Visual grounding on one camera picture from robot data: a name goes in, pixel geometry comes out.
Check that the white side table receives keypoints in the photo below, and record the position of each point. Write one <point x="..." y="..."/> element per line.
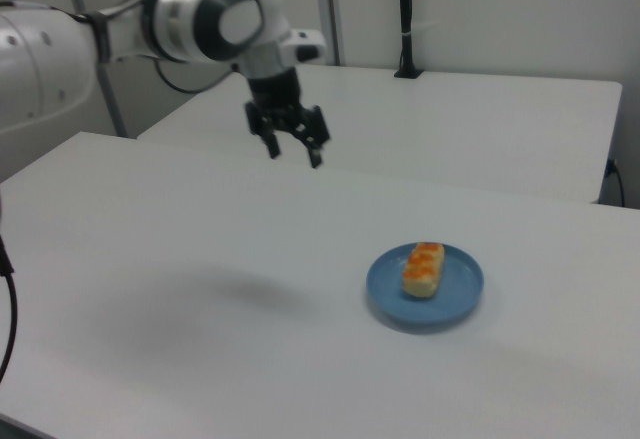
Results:
<point x="450" y="124"/>

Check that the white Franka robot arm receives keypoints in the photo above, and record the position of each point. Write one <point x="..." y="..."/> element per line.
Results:
<point x="175" y="14"/>

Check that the black pole with clamp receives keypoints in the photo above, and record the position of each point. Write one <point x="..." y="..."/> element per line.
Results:
<point x="406" y="9"/>

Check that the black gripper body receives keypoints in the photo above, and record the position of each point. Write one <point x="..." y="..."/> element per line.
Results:
<point x="280" y="104"/>

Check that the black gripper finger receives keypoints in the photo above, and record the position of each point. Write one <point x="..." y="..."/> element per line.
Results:
<point x="273" y="146"/>
<point x="315" y="155"/>

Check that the blue round plate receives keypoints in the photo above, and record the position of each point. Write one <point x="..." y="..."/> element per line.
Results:
<point x="385" y="284"/>

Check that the aluminium frame post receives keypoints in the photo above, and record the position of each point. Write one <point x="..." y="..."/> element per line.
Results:
<point x="327" y="9"/>
<point x="113" y="104"/>

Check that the orange glazed bread loaf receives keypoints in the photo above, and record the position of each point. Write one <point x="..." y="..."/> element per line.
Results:
<point x="423" y="279"/>

